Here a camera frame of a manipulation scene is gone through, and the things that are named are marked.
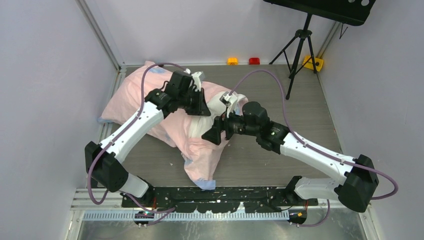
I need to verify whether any white slotted cable duct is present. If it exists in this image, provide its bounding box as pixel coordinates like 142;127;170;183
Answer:
82;209;290;222

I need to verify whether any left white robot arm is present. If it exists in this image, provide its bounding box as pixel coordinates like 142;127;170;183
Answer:
84;70;211;207

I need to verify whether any white pillow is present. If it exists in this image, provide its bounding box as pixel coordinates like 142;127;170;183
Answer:
188;91;227;138

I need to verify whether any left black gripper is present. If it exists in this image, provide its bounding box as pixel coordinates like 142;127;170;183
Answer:
178;87;211;116

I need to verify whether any black tripod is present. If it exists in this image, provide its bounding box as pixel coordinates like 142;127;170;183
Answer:
269;13;318;100

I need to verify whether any red block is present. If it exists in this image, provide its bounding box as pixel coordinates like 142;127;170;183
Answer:
248;57;261;65

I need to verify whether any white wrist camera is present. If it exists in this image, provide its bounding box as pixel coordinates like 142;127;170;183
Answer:
183;68;206;92
219;91;238;118

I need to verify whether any black overhead panel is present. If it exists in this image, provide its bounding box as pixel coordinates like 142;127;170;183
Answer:
265;0;376;27

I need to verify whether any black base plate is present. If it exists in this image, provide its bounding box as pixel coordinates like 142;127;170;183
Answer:
121;186;318;214

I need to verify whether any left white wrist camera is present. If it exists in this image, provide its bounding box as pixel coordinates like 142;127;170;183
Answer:
183;68;206;92

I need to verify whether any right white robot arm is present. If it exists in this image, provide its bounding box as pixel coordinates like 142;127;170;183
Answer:
201;101;379;213

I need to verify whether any orange block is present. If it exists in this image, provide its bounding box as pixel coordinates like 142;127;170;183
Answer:
226;57;239;66

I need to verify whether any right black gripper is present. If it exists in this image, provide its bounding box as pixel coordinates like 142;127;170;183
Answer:
202;105;259;145

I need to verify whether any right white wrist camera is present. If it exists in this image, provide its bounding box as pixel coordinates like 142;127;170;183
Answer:
219;91;238;118

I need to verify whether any yellow block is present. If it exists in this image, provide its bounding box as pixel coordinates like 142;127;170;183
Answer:
302;55;324;72

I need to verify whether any pink pillowcase with blue print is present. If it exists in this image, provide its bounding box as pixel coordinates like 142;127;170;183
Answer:
97;60;249;191

